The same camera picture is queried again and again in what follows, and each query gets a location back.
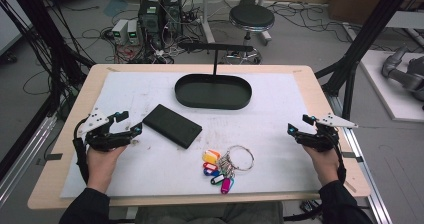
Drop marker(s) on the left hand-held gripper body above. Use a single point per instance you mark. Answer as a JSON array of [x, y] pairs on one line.
[[100, 140]]

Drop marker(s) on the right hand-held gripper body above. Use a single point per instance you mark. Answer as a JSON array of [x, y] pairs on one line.
[[318, 139]]

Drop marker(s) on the black rectangular case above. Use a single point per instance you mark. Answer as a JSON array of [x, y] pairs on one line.
[[172, 126]]

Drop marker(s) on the black oval tray stand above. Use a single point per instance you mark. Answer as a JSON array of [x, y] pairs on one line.
[[213, 92]]

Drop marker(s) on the person's left hand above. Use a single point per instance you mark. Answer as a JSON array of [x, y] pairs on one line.
[[101, 165]]

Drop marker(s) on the person's right hand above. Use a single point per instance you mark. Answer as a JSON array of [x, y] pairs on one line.
[[321, 165]]

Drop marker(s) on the black tape piece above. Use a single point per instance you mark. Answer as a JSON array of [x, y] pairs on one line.
[[351, 156], [54, 157]]

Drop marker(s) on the white table mat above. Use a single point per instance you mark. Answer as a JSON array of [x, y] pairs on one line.
[[253, 134]]

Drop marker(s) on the white floor platform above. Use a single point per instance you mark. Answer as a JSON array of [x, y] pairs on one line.
[[390, 97]]

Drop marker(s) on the white power supply unit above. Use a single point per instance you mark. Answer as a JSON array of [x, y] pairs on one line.
[[133, 33], [119, 32]]

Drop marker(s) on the black computer tower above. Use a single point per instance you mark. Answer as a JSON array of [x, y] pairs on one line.
[[172, 10], [150, 20]]

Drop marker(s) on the person's legs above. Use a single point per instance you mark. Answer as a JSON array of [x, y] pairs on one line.
[[206, 214]]

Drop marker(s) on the black round stool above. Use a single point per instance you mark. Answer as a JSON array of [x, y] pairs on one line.
[[251, 16]]

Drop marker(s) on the cardboard box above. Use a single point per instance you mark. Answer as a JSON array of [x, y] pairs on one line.
[[353, 4]]

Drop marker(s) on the aluminium rail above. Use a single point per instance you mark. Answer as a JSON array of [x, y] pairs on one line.
[[373, 190], [23, 154]]

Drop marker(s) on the black frame post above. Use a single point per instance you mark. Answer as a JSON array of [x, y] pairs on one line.
[[363, 40]]

